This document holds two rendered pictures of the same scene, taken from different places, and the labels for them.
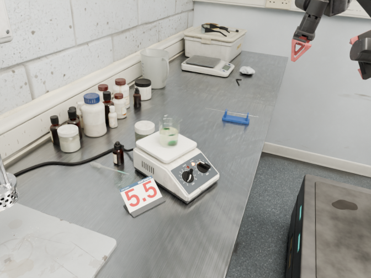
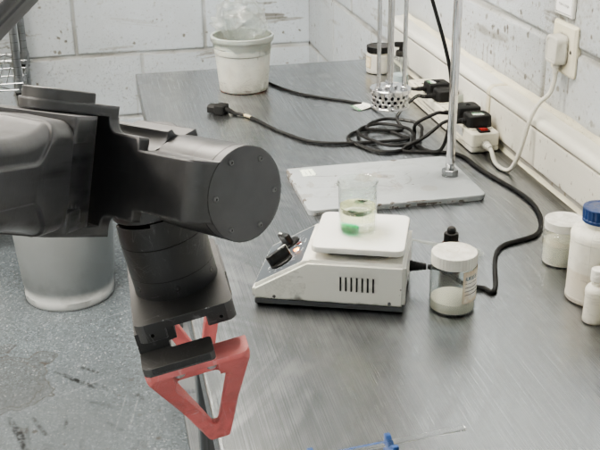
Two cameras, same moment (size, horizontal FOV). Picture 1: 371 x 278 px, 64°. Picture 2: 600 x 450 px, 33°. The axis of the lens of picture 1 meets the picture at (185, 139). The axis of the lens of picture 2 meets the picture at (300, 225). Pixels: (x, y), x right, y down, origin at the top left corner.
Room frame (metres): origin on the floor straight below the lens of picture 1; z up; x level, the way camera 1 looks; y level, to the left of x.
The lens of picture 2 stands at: (1.66, -0.63, 1.37)
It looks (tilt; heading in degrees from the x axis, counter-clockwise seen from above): 23 degrees down; 150
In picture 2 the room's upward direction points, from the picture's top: 1 degrees counter-clockwise
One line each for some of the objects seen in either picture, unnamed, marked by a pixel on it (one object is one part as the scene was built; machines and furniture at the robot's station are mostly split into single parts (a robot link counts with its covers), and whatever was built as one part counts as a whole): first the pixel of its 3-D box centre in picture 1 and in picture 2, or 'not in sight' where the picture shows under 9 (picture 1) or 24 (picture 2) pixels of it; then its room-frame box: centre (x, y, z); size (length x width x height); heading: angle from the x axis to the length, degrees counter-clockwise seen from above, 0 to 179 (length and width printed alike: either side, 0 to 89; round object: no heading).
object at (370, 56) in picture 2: not in sight; (379, 58); (-0.28, 0.72, 0.78); 0.06 x 0.06 x 0.06
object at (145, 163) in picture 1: (173, 161); (342, 262); (0.64, 0.03, 0.79); 0.22 x 0.13 x 0.08; 50
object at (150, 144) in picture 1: (166, 144); (362, 233); (0.66, 0.05, 0.83); 0.12 x 0.12 x 0.01; 50
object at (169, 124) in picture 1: (170, 131); (355, 204); (0.66, 0.04, 0.87); 0.06 x 0.05 x 0.08; 97
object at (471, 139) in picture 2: not in sight; (449, 111); (0.13, 0.62, 0.77); 0.40 x 0.06 x 0.04; 161
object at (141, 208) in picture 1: (142, 195); not in sight; (0.53, 0.09, 0.77); 0.09 x 0.06 x 0.04; 132
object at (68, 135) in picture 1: (69, 138); (563, 240); (0.74, 0.34, 0.78); 0.06 x 0.06 x 0.07
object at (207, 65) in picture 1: (208, 65); not in sight; (1.59, -0.10, 0.77); 0.26 x 0.19 x 0.05; 72
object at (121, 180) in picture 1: (124, 178); not in sight; (0.59, 0.15, 0.76); 0.06 x 0.06 x 0.02
